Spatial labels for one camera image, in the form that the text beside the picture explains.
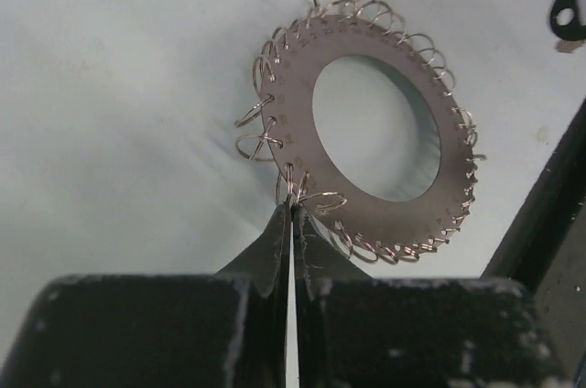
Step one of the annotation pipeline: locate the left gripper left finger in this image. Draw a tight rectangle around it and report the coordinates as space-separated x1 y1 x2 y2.
1 203 291 387

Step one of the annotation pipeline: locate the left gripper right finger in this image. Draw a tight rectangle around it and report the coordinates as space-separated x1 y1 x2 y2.
292 208 572 387

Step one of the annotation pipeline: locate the metal disc with keyrings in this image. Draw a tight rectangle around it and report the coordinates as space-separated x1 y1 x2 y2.
235 0 486 274

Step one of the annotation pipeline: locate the black key tag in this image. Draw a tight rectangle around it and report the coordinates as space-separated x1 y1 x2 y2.
548 0 585 42

